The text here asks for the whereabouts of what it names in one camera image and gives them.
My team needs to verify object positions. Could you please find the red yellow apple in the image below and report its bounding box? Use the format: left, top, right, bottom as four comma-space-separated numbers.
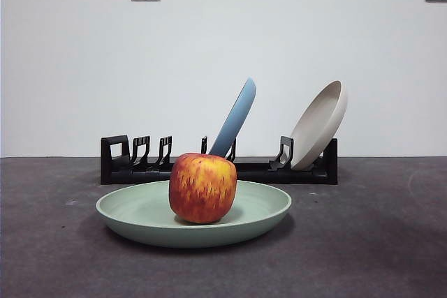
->
168, 152, 238, 225

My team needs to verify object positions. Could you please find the green plate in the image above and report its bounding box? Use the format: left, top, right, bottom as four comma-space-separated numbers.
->
95, 179, 293, 249

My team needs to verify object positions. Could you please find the blue plate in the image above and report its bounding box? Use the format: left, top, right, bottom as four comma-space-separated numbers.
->
207, 77, 258, 157

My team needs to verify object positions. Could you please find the cream plate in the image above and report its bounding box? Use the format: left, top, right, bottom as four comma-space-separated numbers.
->
289, 80, 349, 170

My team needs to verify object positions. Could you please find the black plate rack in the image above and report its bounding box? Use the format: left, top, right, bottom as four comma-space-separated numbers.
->
100, 135, 339, 186

